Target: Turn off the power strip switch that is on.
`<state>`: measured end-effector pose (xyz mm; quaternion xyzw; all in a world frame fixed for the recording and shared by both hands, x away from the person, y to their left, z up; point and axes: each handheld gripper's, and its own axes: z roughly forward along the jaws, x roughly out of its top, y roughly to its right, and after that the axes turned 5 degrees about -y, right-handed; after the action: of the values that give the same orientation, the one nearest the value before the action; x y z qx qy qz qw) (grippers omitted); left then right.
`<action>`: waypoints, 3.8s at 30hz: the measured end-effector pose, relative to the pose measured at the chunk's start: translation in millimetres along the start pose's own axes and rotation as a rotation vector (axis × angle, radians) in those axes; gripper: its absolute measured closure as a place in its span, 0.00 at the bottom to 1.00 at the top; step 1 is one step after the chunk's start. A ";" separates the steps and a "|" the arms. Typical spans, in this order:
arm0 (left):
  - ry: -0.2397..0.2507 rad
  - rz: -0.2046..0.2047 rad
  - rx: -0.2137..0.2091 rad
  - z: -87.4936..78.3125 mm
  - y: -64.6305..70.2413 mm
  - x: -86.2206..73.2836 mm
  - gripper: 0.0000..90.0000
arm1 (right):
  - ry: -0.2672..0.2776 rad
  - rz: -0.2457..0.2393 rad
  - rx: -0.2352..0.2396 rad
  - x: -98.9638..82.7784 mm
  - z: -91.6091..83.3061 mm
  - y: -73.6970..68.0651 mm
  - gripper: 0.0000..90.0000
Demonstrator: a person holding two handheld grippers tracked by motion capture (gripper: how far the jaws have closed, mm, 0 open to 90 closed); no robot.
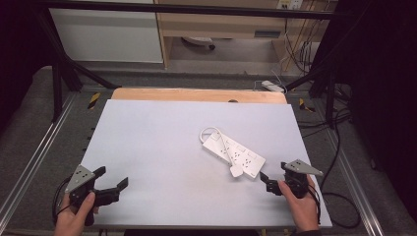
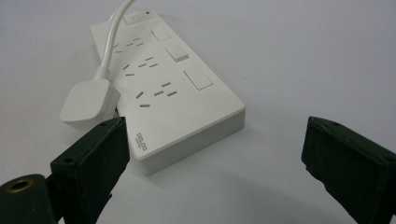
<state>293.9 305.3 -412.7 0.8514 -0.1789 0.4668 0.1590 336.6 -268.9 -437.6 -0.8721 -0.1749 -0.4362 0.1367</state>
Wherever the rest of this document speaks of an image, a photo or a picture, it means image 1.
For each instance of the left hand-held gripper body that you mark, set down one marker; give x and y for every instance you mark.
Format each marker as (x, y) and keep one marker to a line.
(79, 178)

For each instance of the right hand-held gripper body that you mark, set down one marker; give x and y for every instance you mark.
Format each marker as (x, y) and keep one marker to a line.
(296, 178)

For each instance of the person's right hand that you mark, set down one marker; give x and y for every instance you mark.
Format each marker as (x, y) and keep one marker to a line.
(301, 209)

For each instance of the person's left hand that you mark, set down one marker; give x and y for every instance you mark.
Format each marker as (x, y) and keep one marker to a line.
(70, 218)

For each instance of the yellow black tape strip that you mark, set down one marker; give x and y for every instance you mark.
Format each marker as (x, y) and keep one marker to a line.
(305, 105)
(93, 100)

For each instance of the small white floor power strip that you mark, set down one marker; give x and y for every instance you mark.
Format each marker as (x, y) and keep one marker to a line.
(272, 86)

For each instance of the black metal stand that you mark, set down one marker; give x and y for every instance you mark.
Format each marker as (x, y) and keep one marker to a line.
(62, 72)
(327, 85)

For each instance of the wooden board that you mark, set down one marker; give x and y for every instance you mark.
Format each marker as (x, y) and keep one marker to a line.
(196, 95)

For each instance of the black curtain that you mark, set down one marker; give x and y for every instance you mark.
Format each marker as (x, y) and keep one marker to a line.
(383, 98)
(18, 52)

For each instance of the white cabinet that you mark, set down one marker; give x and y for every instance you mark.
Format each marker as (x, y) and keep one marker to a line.
(105, 36)

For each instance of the chair base with caster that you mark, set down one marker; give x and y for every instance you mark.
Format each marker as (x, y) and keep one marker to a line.
(200, 41)

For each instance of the wooden desk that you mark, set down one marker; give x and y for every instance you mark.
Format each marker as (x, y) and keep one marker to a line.
(223, 23)

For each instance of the aluminium rail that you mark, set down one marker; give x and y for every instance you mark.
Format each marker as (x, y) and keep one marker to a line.
(357, 183)
(36, 154)

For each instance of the white wall socket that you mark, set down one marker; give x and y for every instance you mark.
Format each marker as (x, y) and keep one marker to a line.
(289, 4)

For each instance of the black metal frame bar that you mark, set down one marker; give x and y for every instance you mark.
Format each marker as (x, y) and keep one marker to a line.
(196, 10)

